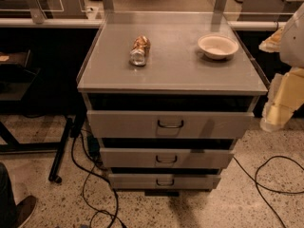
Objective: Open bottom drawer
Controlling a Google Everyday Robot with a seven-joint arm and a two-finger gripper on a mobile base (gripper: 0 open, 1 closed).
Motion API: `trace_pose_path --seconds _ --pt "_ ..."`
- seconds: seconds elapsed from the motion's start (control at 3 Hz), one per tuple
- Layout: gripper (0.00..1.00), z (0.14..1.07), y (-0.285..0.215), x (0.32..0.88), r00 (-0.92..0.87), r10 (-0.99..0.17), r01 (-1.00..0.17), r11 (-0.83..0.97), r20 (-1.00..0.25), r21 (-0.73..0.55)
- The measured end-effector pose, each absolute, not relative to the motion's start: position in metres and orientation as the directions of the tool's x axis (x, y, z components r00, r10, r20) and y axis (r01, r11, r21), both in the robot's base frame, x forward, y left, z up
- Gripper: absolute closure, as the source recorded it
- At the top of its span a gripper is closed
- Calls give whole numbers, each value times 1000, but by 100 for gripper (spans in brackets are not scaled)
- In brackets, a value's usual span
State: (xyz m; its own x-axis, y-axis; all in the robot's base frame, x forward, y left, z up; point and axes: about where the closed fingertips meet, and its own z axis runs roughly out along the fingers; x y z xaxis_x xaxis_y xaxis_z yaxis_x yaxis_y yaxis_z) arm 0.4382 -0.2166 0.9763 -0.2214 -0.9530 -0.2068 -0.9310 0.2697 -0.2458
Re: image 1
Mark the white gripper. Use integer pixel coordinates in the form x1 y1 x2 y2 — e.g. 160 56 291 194
259 68 304 132

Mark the grey bottom drawer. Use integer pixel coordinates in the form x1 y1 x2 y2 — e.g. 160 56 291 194
108 174 220 190

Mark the grey drawer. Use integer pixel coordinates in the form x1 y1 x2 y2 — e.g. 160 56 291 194
101 148 234 169
108 174 220 190
87 110 253 139

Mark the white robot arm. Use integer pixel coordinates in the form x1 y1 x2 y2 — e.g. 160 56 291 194
258 5 304 132

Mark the grey drawer cabinet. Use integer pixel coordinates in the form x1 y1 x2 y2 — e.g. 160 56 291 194
76 10 269 198

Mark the grey middle drawer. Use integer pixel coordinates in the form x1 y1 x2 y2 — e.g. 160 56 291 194
101 148 234 169

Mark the grey top drawer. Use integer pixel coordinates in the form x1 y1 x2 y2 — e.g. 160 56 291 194
87 110 253 139

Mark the white bowl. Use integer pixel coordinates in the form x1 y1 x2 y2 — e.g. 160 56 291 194
198 34 238 60

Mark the crushed gold can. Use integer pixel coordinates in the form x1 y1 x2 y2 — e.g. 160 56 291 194
129 35 151 67

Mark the dark trouser leg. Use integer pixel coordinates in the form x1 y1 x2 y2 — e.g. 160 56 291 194
0 162 17 228

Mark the black floor cable right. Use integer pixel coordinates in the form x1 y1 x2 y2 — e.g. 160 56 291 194
233 155 304 228

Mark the black floor cable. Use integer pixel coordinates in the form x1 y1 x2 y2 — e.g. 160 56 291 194
69 128 127 228
233 155 304 228

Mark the black floor cable left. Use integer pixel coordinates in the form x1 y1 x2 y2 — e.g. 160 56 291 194
69 128 127 228

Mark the black table frame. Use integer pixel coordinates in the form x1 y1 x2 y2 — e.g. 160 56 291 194
0 49 74 184

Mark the white horizontal rail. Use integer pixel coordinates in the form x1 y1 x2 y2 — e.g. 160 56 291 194
0 18 286 31

